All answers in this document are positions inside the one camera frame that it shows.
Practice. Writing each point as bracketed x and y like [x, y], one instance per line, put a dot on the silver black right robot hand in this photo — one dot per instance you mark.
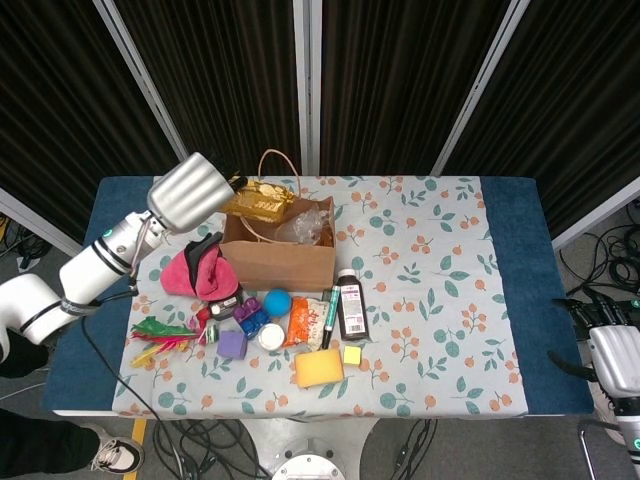
[617, 350]

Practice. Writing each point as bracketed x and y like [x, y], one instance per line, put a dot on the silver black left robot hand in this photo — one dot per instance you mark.
[190, 192]

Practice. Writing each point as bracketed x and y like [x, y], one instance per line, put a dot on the gold foil biscuit pack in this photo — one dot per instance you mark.
[257, 202]

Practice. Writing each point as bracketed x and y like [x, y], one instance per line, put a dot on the clear bag of straws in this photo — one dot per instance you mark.
[305, 225]

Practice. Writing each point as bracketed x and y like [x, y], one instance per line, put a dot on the grey round robot base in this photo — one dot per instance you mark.
[315, 470]

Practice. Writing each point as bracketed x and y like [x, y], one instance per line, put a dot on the brown paper shopping bag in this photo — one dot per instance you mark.
[280, 265]

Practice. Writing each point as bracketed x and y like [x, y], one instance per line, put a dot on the orange and white snack packet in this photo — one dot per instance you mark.
[302, 322]

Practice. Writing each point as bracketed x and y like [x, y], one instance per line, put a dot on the pink cloth with black trim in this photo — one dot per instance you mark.
[180, 275]

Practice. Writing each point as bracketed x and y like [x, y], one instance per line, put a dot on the black bottle with red cap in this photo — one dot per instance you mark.
[222, 307]

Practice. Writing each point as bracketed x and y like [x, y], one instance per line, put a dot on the purple toy building brick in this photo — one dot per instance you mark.
[245, 312]

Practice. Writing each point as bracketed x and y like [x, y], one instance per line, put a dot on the blue rubber ball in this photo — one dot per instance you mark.
[277, 301]

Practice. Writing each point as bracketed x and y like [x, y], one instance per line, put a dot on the blue velvet table cover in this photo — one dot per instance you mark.
[520, 250]

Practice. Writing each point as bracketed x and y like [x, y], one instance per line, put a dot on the colourful feather toy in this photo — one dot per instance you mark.
[160, 335]

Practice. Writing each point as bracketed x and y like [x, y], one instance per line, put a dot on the blue toy building brick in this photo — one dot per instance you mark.
[254, 325]

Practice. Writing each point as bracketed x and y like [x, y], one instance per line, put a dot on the purple foam cube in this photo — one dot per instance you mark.
[232, 345]

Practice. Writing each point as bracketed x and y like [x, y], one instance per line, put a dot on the green marker pen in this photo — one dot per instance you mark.
[331, 320]

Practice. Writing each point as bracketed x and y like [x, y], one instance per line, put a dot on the brown medicine bottle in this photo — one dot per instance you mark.
[353, 305]

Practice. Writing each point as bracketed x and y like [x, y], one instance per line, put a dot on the floral leaf print tablecloth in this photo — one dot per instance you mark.
[440, 225]

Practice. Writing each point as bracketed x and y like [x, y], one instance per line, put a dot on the yellow sponge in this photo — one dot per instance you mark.
[320, 369]

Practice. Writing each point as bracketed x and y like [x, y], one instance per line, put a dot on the yellow foam cube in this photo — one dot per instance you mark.
[352, 356]

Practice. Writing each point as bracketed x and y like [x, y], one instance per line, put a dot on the white sneaker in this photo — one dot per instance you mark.
[120, 455]

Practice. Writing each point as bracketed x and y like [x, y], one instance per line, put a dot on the black trousers leg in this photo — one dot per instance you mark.
[40, 440]

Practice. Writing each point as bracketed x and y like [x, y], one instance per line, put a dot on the white metal screen frame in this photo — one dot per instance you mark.
[145, 85]
[40, 223]
[479, 85]
[306, 85]
[600, 220]

